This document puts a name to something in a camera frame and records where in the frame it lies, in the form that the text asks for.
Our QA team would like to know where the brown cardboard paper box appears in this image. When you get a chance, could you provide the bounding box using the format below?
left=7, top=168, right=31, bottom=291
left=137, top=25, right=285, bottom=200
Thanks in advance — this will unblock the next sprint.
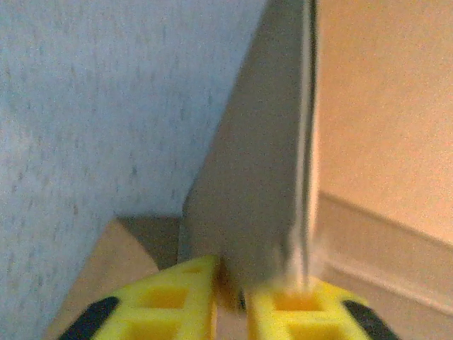
left=45, top=0, right=453, bottom=340

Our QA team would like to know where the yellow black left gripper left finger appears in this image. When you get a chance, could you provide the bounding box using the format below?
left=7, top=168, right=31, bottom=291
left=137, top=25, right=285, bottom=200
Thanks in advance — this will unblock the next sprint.
left=58, top=254, right=219, bottom=340

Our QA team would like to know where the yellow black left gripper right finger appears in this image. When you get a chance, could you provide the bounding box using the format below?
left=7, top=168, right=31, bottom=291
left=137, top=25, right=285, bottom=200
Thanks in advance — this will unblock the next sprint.
left=246, top=276, right=403, bottom=340

